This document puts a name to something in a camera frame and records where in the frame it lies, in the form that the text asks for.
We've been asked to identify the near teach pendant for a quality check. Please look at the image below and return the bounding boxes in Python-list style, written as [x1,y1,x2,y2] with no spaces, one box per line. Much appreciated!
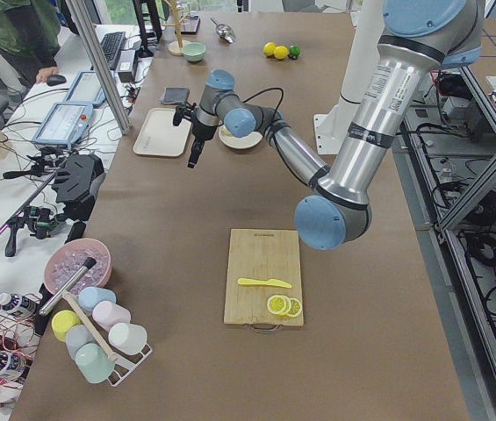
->
[31,101,94,150]

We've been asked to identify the light blue plastic cup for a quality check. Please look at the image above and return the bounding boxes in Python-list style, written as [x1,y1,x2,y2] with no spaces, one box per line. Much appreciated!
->
[78,287,117,316]

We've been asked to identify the black computer mouse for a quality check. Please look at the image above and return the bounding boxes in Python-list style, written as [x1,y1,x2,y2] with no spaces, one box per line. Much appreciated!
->
[46,75,67,87]

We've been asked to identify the pink plastic cup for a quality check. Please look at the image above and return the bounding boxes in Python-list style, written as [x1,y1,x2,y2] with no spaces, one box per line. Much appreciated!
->
[92,300,131,332]

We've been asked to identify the mint green bowl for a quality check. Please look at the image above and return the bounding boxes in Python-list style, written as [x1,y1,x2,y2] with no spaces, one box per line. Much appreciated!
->
[182,42,207,63]

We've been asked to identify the yellow plastic knife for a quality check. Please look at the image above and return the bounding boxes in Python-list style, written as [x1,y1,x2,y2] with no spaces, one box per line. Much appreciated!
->
[237,277,292,289]

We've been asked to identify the mint green plastic cup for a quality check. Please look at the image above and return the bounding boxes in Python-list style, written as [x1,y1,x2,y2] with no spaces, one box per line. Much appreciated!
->
[75,343,115,384]

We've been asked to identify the yellow lemon near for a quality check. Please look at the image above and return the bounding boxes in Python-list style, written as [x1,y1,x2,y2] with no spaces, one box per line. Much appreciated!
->
[273,45,290,61]

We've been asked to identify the lemon slice back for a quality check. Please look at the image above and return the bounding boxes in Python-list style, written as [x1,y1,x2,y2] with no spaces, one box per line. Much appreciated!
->
[285,297,303,318]

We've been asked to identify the metal scoop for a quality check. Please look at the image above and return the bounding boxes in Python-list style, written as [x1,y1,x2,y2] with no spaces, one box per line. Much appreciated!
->
[210,17,236,44]

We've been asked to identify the cream rabbit tray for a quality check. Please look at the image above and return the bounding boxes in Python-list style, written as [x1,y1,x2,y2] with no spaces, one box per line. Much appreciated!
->
[133,108,191,158]

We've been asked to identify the metal black-tipped tool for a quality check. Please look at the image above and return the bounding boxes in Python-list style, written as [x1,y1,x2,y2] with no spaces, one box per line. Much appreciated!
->
[38,257,97,317]

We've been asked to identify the wooden mug tree stand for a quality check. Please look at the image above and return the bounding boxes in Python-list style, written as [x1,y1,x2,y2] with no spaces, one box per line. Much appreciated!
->
[164,0,190,56]

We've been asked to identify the white plastic cup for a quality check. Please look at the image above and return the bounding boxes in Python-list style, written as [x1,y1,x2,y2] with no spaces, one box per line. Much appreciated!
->
[108,323,147,355]

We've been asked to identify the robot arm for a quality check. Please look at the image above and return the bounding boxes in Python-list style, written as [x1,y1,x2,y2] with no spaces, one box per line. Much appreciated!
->
[173,1,484,250]

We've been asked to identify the grey plastic cup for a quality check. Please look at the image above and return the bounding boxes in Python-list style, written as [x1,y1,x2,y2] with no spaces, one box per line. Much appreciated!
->
[65,325,96,360]

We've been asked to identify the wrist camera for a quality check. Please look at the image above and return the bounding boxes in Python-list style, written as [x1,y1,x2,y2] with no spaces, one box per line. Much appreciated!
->
[173,102,197,126]

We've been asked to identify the far teach pendant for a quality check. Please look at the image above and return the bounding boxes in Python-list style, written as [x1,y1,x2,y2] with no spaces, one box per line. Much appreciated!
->
[65,71,105,107]

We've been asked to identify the wooden rack handle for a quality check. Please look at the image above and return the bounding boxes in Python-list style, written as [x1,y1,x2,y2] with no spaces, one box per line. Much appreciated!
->
[62,292,117,362]

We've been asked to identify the yellow lemon far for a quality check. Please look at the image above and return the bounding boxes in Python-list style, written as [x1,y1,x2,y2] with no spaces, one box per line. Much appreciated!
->
[262,42,277,57]

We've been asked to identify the yellow lemon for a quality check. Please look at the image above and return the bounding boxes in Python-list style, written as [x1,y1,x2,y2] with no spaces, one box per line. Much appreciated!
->
[273,45,290,61]
[262,42,277,57]

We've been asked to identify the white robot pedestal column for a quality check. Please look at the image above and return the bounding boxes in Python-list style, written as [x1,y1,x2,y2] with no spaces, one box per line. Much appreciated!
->
[313,0,384,155]

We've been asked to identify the white wire cup rack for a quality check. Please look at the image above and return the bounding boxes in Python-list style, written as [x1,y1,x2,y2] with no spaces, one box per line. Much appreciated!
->
[61,291,154,388]

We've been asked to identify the aluminium frame post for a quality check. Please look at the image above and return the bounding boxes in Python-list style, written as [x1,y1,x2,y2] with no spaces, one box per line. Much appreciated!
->
[66,0,131,135]

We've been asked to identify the teach pendant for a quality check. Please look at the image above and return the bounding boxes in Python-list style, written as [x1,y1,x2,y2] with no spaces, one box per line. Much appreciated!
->
[65,71,105,107]
[31,101,94,150]

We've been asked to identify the folded dark grey cloth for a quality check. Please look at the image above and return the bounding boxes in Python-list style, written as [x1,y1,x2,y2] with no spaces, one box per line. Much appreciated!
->
[160,87,190,105]

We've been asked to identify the yellow plastic cup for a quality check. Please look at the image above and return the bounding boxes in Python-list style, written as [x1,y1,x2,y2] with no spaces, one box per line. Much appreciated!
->
[51,310,82,342]

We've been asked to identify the bamboo cutting board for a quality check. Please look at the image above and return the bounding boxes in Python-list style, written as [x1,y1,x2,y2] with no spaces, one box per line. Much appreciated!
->
[223,228,304,330]

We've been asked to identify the pink bowl of ice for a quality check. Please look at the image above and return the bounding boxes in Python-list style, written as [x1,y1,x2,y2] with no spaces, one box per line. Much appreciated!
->
[44,238,112,296]

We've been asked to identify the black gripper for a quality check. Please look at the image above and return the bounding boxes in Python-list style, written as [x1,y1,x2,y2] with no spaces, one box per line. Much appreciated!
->
[187,117,218,168]

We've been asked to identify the person in green shirt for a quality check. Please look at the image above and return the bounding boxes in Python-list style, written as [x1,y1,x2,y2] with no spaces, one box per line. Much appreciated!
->
[0,0,78,87]

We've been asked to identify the green lime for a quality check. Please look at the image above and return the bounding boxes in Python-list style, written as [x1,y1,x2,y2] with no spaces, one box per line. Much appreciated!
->
[289,45,301,60]

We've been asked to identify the cream round plate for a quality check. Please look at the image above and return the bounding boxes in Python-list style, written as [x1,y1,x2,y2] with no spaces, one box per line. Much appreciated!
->
[218,125,262,150]

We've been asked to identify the black keyboard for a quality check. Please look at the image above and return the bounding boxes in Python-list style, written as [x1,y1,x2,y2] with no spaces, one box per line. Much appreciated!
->
[100,32,126,70]

